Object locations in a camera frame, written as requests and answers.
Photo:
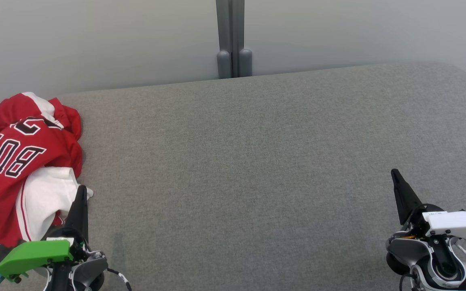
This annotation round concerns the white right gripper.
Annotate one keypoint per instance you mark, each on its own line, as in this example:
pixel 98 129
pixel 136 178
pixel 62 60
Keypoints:
pixel 455 224

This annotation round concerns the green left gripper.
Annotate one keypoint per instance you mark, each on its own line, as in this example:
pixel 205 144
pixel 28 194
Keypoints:
pixel 30 254

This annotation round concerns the red Bulls 23 jersey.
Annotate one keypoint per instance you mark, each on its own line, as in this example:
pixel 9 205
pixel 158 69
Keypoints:
pixel 10 182

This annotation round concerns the grey door frame post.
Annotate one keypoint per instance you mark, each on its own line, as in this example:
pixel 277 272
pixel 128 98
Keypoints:
pixel 231 36

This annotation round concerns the red shorts with white stripe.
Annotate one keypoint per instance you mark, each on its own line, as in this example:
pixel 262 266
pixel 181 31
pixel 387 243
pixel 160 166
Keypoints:
pixel 14 107

